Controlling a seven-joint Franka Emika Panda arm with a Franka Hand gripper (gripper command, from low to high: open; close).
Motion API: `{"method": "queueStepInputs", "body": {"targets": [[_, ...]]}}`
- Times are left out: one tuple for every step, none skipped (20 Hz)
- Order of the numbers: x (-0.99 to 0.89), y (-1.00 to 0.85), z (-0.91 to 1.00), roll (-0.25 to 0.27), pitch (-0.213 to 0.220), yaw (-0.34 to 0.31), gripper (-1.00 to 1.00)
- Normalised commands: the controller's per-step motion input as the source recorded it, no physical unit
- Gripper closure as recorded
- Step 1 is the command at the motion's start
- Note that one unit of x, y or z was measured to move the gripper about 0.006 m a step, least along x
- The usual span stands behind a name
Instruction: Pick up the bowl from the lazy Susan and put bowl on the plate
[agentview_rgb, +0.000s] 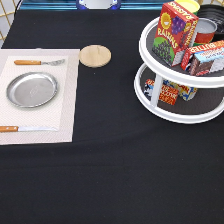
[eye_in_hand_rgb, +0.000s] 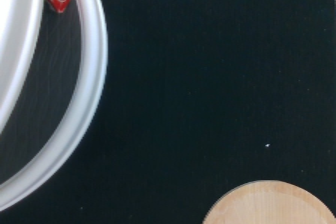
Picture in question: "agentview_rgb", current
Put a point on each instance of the wooden handled knife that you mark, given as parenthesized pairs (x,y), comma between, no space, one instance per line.
(24,129)

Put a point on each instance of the yellow blue small box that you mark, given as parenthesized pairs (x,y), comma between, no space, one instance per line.
(185,92)

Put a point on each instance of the white two-tier lazy Susan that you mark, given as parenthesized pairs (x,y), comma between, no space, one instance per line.
(208,104)

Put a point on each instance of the black bowl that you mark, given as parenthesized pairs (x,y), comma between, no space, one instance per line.
(216,14)

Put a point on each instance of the wooden handled fork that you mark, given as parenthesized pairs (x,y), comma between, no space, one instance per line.
(35,62)

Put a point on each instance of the green yellow parmesan canister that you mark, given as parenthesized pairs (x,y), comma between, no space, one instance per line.
(190,5)

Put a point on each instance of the beige placemat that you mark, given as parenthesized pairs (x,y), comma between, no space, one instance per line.
(58,113)

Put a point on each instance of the round wooden coaster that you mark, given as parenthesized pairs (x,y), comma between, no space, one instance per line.
(95,56)

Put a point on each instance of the chocolate pudding box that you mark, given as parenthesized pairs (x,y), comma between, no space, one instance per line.
(207,62)

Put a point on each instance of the red raisins box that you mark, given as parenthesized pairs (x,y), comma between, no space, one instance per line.
(174,32)

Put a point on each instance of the silver metal plate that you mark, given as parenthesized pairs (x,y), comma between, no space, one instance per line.
(32,89)

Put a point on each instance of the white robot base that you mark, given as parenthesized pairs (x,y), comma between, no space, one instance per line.
(98,4)

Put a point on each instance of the red soup can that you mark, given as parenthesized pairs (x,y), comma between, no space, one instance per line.
(205,31)

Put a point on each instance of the red butter box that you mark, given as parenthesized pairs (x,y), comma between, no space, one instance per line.
(189,53)

